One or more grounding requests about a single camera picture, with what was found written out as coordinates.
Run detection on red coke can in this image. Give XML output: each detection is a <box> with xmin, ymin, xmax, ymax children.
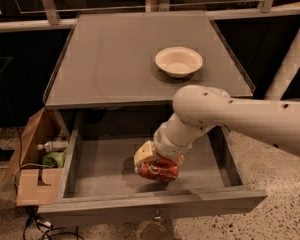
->
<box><xmin>135</xmin><ymin>157</ymin><xmax>179</xmax><ymax>182</ymax></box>

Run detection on white bowl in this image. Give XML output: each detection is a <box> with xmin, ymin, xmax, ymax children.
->
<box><xmin>155</xmin><ymin>47</ymin><xmax>203</xmax><ymax>78</ymax></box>

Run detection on clear plastic bottle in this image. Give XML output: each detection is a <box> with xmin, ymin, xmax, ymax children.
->
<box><xmin>37</xmin><ymin>141</ymin><xmax>68</xmax><ymax>152</ymax></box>

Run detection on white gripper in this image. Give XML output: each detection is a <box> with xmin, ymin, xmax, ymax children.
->
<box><xmin>134</xmin><ymin>122</ymin><xmax>193</xmax><ymax>166</ymax></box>

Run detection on green plastic bag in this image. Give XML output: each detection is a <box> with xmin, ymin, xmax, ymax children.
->
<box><xmin>42</xmin><ymin>150</ymin><xmax>67</xmax><ymax>168</ymax></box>

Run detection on open grey top drawer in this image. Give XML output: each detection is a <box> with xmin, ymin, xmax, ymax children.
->
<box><xmin>39</xmin><ymin>111</ymin><xmax>267</xmax><ymax>226</ymax></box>

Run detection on brown cardboard box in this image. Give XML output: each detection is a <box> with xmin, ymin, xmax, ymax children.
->
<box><xmin>4</xmin><ymin>108</ymin><xmax>63</xmax><ymax>206</ymax></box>

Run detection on black cables on floor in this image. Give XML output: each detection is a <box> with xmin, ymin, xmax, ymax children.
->
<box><xmin>21</xmin><ymin>206</ymin><xmax>86</xmax><ymax>240</ymax></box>

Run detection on grey cabinet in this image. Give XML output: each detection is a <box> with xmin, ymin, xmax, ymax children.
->
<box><xmin>42</xmin><ymin>10</ymin><xmax>256</xmax><ymax>142</ymax></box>

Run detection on metal railing frame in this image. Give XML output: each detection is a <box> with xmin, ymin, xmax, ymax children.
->
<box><xmin>0</xmin><ymin>0</ymin><xmax>300</xmax><ymax>34</ymax></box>

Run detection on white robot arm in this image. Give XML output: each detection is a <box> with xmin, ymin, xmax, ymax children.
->
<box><xmin>134</xmin><ymin>85</ymin><xmax>300</xmax><ymax>167</ymax></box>

